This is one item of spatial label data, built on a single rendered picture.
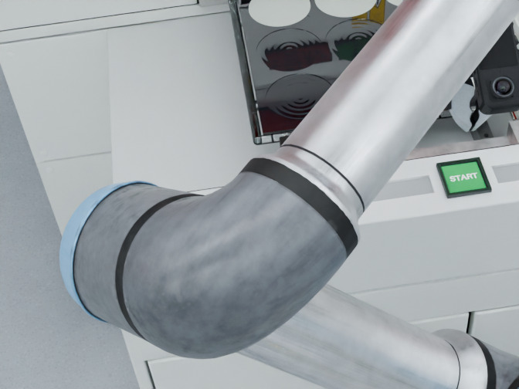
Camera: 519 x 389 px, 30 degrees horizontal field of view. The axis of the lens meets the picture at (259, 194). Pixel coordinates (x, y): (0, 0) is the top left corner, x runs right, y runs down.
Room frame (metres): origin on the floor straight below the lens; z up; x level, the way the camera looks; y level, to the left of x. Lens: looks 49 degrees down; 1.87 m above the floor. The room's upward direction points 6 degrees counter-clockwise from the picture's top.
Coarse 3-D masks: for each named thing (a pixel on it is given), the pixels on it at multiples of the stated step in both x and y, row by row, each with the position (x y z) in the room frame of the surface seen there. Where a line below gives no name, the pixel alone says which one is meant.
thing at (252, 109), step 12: (228, 0) 1.29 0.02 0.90; (240, 24) 1.22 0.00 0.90; (240, 36) 1.19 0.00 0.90; (240, 48) 1.16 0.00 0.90; (240, 60) 1.13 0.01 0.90; (240, 72) 1.11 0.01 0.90; (252, 84) 1.08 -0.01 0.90; (252, 96) 1.05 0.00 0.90; (252, 108) 1.02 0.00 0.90; (252, 120) 1.00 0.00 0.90; (252, 132) 0.98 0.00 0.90
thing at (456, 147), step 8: (504, 136) 0.94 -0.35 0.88; (448, 144) 0.93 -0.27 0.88; (456, 144) 0.93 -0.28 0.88; (464, 144) 0.93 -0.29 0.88; (472, 144) 0.93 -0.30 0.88; (480, 144) 0.92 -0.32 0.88; (488, 144) 0.92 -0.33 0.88; (496, 144) 0.92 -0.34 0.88; (504, 144) 0.92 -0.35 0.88; (416, 152) 0.92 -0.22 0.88; (424, 152) 0.92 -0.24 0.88; (432, 152) 0.92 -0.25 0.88; (440, 152) 0.92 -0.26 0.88; (448, 152) 0.92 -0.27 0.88; (456, 152) 0.91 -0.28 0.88
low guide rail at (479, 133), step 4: (484, 124) 0.99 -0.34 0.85; (488, 124) 0.99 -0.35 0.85; (480, 128) 0.98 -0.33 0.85; (484, 128) 0.98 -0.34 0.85; (488, 128) 0.98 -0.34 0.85; (472, 132) 1.00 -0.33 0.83; (476, 132) 0.98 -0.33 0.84; (480, 132) 0.98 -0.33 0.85; (484, 132) 0.98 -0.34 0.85; (488, 132) 0.98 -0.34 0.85; (472, 136) 1.00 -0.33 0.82; (476, 136) 0.98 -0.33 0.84; (480, 136) 0.97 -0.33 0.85; (484, 136) 0.97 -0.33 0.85; (488, 136) 0.97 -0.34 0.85; (492, 136) 0.97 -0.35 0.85
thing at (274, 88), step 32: (384, 0) 1.24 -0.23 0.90; (256, 32) 1.20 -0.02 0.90; (288, 32) 1.19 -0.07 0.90; (320, 32) 1.18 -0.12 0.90; (352, 32) 1.17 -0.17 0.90; (256, 64) 1.12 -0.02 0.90; (288, 64) 1.11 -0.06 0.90; (320, 64) 1.11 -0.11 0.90; (256, 96) 1.05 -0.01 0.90; (288, 96) 1.04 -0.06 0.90; (320, 96) 1.04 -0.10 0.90; (288, 128) 0.98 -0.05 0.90
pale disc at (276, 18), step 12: (252, 0) 1.28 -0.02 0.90; (264, 0) 1.28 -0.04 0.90; (276, 0) 1.27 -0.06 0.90; (288, 0) 1.27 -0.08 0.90; (300, 0) 1.27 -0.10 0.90; (252, 12) 1.25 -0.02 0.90; (264, 12) 1.24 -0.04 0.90; (276, 12) 1.24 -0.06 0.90; (288, 12) 1.24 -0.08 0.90; (300, 12) 1.23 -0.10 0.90; (264, 24) 1.22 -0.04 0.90; (276, 24) 1.21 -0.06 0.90; (288, 24) 1.21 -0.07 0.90
